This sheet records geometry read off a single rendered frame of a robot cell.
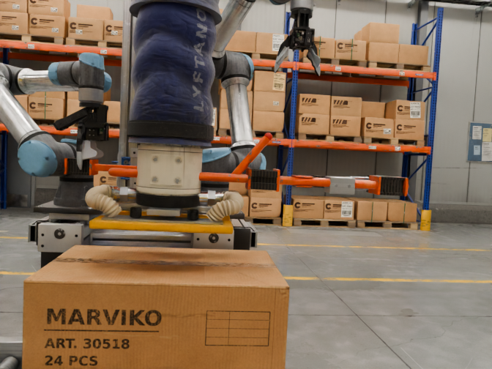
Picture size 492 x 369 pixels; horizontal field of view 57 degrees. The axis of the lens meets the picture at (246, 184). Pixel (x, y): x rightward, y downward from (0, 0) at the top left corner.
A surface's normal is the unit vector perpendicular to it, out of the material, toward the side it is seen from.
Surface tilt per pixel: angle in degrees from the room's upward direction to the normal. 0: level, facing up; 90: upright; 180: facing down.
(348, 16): 90
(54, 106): 90
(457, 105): 90
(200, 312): 90
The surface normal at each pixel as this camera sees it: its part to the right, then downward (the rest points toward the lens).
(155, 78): -0.25, -0.19
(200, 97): 0.84, -0.18
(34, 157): -0.30, 0.13
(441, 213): 0.11, 0.07
